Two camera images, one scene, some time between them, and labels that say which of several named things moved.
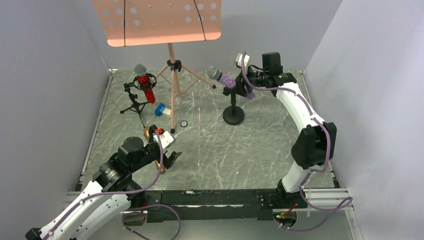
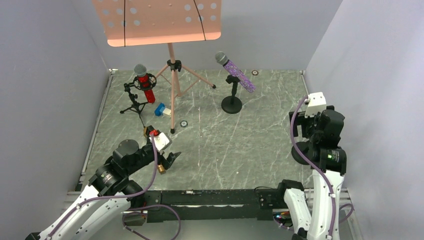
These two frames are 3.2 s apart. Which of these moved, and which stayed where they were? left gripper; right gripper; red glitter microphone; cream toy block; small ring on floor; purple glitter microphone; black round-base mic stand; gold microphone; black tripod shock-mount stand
Moved: purple glitter microphone; black round-base mic stand; right gripper
Stayed: gold microphone; black tripod shock-mount stand; small ring on floor; cream toy block; red glitter microphone; left gripper
